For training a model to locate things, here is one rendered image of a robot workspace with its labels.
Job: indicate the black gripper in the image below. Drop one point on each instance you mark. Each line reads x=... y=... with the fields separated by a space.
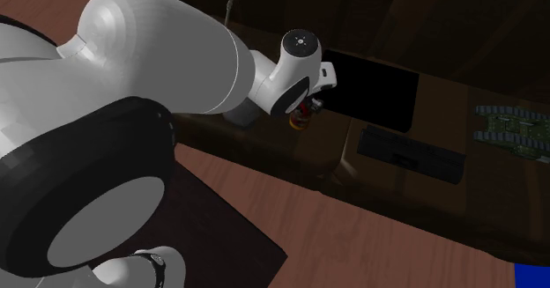
x=321 y=95

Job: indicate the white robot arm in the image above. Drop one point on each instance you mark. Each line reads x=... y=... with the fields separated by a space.
x=141 y=64

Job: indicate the red and yellow small figure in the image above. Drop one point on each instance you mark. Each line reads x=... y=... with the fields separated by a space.
x=298 y=121

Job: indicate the black monitor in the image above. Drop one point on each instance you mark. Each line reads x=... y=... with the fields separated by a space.
x=374 y=89

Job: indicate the grey box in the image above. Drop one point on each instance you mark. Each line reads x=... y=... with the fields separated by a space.
x=242 y=114

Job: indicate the black keyboard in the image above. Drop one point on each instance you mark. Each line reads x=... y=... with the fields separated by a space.
x=412 y=155

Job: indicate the brown wooden desk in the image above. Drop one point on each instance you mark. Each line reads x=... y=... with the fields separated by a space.
x=442 y=107

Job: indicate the thin grey rod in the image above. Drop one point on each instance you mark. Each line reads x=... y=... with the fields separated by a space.
x=229 y=11

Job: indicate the dark robot stand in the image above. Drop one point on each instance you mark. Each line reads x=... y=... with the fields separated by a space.
x=215 y=244

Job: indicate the green toy tank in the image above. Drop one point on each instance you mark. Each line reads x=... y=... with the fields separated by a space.
x=513 y=133

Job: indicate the blue block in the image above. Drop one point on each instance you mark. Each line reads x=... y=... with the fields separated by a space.
x=532 y=276

